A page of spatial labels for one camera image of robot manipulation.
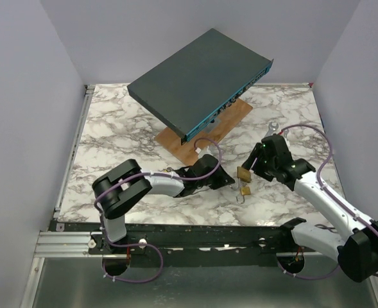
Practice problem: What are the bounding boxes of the dark network switch box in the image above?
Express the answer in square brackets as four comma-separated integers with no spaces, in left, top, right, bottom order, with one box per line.
[127,29,273,143]

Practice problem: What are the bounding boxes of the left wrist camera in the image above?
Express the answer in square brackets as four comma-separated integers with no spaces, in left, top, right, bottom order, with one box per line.
[195,146,213,159]

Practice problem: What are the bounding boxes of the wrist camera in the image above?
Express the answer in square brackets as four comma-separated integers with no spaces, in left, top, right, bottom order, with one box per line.
[195,146,213,159]
[278,128,289,142]

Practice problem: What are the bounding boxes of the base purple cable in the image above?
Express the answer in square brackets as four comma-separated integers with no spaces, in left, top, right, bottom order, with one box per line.
[277,256,341,280]
[102,243,164,284]

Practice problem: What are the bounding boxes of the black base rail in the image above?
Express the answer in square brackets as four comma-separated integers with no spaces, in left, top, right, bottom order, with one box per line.
[49,223,300,268]

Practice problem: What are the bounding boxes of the large silver wrench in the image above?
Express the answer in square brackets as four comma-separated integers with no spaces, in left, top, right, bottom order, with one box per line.
[264,122,279,138]

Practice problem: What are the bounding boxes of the wooden board stand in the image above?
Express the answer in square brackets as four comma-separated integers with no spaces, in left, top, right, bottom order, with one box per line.
[155,99,253,166]

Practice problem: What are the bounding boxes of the small brass padlock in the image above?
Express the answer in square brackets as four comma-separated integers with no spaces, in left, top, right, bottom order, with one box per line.
[236,186,251,204]

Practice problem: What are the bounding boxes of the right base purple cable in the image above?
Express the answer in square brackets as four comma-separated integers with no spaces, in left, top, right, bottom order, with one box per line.
[277,256,341,280]

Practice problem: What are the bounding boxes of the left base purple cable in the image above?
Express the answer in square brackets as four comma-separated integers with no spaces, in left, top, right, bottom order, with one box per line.
[102,243,164,284]

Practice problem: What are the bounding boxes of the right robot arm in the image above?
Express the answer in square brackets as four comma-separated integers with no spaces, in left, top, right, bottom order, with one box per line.
[242,134,378,282]

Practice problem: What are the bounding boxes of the large brass padlock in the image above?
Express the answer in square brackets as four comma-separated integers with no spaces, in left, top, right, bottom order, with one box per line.
[229,166,252,189]

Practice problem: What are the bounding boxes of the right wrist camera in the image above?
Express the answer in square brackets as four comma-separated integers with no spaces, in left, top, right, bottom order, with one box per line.
[278,128,289,142]

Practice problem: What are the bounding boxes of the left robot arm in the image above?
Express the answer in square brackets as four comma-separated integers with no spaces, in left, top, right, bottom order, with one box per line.
[92,154,235,253]

